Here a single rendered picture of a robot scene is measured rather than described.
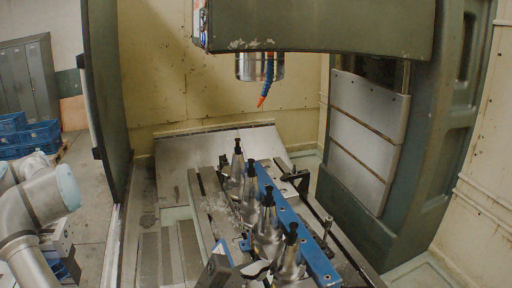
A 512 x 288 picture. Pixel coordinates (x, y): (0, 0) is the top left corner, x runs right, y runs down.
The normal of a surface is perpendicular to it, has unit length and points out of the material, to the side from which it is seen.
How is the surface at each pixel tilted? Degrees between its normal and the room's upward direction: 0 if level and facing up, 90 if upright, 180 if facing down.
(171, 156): 24
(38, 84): 90
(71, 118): 76
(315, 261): 0
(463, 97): 90
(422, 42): 90
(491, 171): 90
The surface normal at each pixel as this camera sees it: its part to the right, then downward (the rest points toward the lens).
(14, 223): 0.71, -0.48
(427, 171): 0.29, 0.40
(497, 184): -0.95, 0.12
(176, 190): 0.12, -0.67
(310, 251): 0.00, -0.91
